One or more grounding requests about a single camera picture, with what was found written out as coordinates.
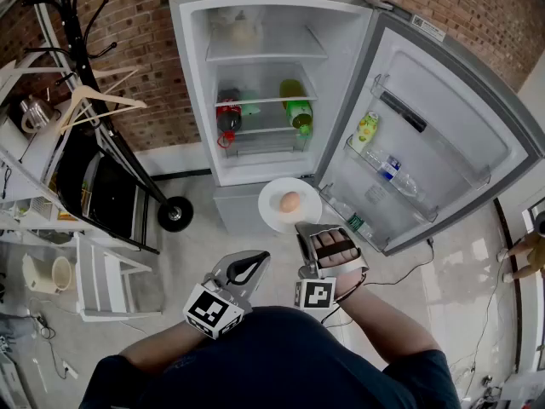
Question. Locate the cream mug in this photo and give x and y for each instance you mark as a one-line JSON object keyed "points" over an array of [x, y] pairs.
{"points": [[38, 275]]}

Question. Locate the person's right forearm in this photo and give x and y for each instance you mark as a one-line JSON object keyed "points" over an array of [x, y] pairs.
{"points": [[383, 318]]}

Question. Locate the clear water bottle blue label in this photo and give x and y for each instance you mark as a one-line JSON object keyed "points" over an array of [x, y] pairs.
{"points": [[389, 168]]}

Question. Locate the white step stool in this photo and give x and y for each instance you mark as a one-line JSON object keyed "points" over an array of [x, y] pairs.
{"points": [[91, 279]]}

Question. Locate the person's right hand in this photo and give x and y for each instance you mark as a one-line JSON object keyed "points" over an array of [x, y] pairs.
{"points": [[330, 239]]}

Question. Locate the steel kettle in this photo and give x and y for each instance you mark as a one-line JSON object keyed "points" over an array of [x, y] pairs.
{"points": [[36, 111]]}

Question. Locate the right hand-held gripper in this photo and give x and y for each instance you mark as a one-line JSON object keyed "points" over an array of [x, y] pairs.
{"points": [[315, 294]]}

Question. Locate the yellow drink bottle green label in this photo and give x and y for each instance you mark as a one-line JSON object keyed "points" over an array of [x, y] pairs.
{"points": [[299, 115]]}

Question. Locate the brown egg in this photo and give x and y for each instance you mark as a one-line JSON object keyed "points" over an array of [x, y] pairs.
{"points": [[289, 201]]}

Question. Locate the small yellow juice bottle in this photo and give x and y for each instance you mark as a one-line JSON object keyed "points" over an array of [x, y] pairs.
{"points": [[366, 132]]}

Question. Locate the white power strip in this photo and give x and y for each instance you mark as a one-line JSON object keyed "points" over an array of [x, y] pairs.
{"points": [[70, 369]]}

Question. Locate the person's dark shirt torso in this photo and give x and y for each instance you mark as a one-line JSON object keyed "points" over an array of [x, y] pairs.
{"points": [[277, 364]]}

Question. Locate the translucent plastic food bag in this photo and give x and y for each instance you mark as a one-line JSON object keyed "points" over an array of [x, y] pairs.
{"points": [[238, 26]]}

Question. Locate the white shelf unit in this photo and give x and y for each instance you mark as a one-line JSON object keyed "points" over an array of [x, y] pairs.
{"points": [[38, 156]]}

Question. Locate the light wooden clothes hanger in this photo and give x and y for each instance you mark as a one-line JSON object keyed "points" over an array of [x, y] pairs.
{"points": [[108, 98], [113, 73]]}

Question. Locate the grey refrigerator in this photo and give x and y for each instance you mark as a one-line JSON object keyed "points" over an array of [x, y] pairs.
{"points": [[193, 79]]}

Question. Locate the person's left forearm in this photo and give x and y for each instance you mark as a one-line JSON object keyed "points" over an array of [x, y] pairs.
{"points": [[170, 347]]}

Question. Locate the black flat box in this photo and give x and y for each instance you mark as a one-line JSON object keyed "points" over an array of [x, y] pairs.
{"points": [[404, 111]]}

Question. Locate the clear water bottle green label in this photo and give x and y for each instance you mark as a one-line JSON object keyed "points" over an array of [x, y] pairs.
{"points": [[355, 222]]}

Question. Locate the cola bottle red label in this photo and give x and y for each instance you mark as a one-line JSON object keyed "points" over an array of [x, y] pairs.
{"points": [[229, 117]]}

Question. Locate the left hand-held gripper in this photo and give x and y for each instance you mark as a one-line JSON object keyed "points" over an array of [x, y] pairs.
{"points": [[213, 309]]}

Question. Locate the light green packet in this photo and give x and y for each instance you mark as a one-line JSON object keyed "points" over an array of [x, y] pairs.
{"points": [[250, 102]]}

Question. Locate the black oven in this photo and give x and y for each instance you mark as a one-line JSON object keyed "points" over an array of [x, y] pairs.
{"points": [[110, 194]]}

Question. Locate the white round plate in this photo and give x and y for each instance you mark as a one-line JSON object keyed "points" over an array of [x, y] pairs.
{"points": [[268, 211]]}

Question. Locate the black coat rack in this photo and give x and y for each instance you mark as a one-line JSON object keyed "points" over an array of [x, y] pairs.
{"points": [[176, 213]]}

